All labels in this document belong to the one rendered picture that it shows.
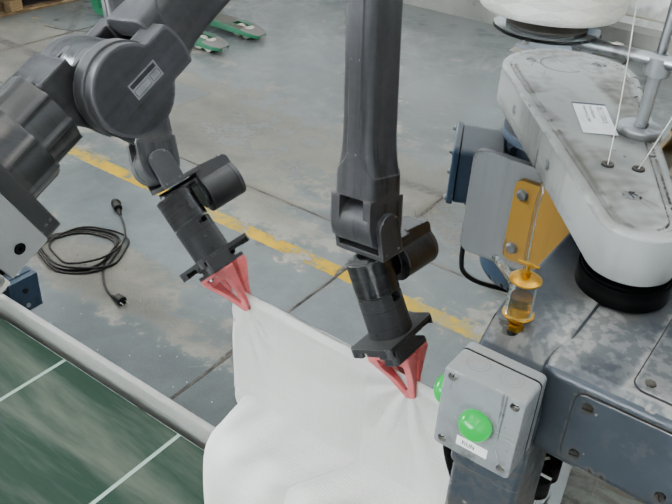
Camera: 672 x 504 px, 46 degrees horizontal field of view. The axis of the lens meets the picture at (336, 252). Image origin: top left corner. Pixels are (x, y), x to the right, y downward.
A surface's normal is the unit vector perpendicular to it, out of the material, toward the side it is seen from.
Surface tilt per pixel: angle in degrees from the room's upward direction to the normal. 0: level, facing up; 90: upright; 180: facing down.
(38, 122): 63
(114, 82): 79
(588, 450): 90
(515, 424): 90
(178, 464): 0
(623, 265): 90
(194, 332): 0
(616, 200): 0
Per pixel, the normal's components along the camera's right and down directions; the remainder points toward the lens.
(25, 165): 0.71, 0.27
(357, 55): -0.71, 0.22
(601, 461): -0.59, 0.41
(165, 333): 0.05, -0.84
